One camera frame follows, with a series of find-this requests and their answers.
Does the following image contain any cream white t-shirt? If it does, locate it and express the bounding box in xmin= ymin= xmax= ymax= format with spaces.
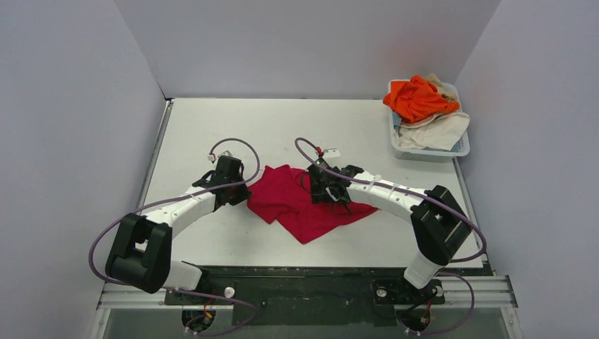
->
xmin=394 ymin=73 xmax=470 ymax=153

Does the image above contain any red t-shirt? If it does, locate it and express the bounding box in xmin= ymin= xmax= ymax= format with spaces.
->
xmin=247 ymin=165 xmax=377 ymax=244

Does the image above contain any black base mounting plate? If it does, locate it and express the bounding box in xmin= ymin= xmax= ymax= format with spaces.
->
xmin=165 ymin=266 xmax=461 ymax=331

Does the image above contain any light blue garment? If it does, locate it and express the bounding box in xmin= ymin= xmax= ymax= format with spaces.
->
xmin=391 ymin=112 xmax=402 ymax=133

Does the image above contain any orange t-shirt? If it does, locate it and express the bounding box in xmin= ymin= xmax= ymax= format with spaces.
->
xmin=383 ymin=75 xmax=461 ymax=124

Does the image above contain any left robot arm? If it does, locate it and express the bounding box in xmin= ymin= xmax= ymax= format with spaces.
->
xmin=105 ymin=155 xmax=251 ymax=304

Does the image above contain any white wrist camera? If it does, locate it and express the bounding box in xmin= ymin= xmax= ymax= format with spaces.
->
xmin=216 ymin=150 xmax=233 ymax=159
xmin=322 ymin=148 xmax=340 ymax=159

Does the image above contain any aluminium rail frame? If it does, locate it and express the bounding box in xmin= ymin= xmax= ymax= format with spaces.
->
xmin=90 ymin=267 xmax=523 ymax=338

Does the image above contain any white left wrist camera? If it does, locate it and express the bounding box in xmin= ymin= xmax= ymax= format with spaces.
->
xmin=216 ymin=150 xmax=233 ymax=159

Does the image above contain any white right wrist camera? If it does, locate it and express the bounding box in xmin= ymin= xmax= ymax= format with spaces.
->
xmin=322 ymin=148 xmax=340 ymax=159

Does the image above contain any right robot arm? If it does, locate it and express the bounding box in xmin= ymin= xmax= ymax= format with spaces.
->
xmin=307 ymin=158 xmax=472 ymax=303

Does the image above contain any white plastic laundry basket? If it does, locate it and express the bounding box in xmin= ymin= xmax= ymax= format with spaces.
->
xmin=389 ymin=109 xmax=470 ymax=162

